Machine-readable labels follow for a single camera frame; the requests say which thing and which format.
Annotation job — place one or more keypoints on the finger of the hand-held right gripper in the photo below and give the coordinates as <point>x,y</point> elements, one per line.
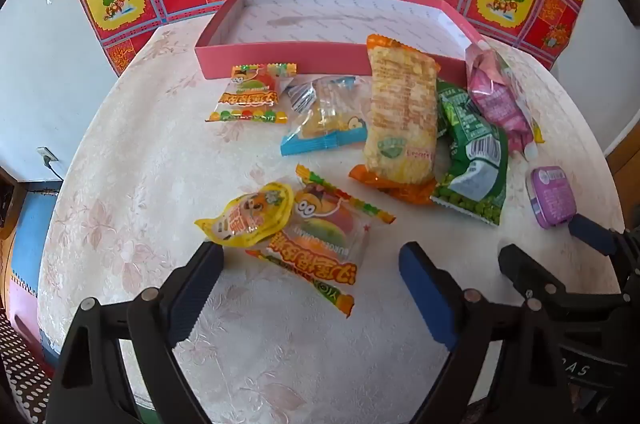
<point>592,234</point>
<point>525,271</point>

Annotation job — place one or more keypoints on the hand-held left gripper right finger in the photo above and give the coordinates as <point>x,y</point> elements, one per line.
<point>425,299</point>

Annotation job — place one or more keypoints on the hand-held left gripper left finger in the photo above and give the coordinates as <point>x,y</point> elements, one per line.
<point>197,289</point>

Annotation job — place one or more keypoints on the purple candy tin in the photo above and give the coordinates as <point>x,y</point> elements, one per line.
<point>552,196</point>

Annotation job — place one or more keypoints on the yellow cartoon snack packet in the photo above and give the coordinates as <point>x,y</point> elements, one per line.
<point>245,216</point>

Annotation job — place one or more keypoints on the green pea snack packet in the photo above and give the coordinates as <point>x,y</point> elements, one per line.
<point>450,104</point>
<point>475,184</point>

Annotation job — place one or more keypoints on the clear burger gummy packet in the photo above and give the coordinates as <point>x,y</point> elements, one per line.
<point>320,244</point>

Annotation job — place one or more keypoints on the pink spouted drink pouch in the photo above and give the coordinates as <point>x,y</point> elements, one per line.
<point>495,99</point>

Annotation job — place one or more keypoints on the orange rice cracker packet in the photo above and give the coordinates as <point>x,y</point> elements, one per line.
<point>400,114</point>

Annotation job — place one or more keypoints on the clear bead gummy packet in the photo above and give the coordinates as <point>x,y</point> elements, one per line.
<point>247,96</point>

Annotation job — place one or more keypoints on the clear blue-edged snack packet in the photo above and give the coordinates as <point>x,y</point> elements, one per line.
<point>325,114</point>

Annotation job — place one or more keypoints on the pink cardboard box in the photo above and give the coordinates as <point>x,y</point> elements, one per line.
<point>325,11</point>

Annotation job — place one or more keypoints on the dark dotted mat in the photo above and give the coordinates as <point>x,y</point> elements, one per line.
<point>22,369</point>

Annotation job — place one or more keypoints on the white wall socket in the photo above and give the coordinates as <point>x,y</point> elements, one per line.
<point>48,156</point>

